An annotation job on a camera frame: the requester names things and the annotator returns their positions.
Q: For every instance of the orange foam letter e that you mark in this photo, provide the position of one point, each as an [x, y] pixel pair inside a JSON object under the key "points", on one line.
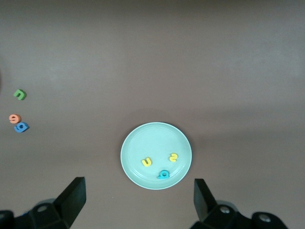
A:
{"points": [[17, 121]]}

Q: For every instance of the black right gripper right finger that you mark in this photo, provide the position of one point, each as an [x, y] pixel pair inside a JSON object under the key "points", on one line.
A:
{"points": [[207, 205]]}

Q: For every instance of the yellow foam letter u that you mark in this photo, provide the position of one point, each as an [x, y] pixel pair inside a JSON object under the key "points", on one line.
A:
{"points": [[146, 164]]}

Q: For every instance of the green foam letter u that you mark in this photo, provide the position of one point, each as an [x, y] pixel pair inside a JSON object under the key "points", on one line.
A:
{"points": [[17, 94]]}

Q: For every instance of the brown table cover sheet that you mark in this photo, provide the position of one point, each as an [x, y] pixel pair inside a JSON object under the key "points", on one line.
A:
{"points": [[152, 59]]}

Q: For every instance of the yellow foam letter s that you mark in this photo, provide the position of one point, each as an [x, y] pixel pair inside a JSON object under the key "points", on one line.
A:
{"points": [[173, 157]]}

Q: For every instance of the light green round plate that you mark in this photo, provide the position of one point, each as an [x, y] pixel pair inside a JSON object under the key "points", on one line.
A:
{"points": [[152, 140]]}

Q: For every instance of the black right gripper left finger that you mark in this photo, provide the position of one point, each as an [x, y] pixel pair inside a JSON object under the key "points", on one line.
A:
{"points": [[69, 202]]}

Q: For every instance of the teal foam letter b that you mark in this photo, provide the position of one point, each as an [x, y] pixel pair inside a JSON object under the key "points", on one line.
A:
{"points": [[160, 177]]}

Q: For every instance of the blue foam letter g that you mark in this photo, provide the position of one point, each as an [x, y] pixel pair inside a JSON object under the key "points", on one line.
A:
{"points": [[17, 130]]}

